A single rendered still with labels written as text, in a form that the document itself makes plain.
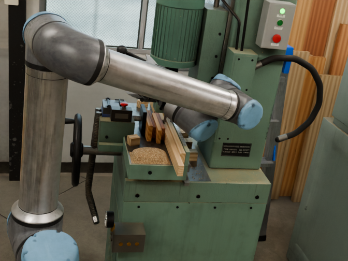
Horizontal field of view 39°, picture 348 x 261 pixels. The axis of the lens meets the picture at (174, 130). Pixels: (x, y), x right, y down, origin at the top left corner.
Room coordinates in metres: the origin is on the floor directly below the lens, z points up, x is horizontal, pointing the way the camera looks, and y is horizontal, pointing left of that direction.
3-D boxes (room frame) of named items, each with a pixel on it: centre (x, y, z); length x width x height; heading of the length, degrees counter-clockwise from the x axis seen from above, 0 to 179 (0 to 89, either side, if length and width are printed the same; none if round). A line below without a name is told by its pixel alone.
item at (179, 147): (1.84, 0.03, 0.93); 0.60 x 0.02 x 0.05; 14
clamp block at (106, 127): (1.79, 0.23, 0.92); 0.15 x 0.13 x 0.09; 14
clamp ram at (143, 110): (1.81, 0.16, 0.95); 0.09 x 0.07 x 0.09; 14
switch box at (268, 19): (1.76, -0.30, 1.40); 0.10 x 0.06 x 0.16; 104
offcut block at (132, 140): (1.68, 0.15, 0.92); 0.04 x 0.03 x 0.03; 127
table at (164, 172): (1.81, 0.15, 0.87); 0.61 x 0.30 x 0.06; 14
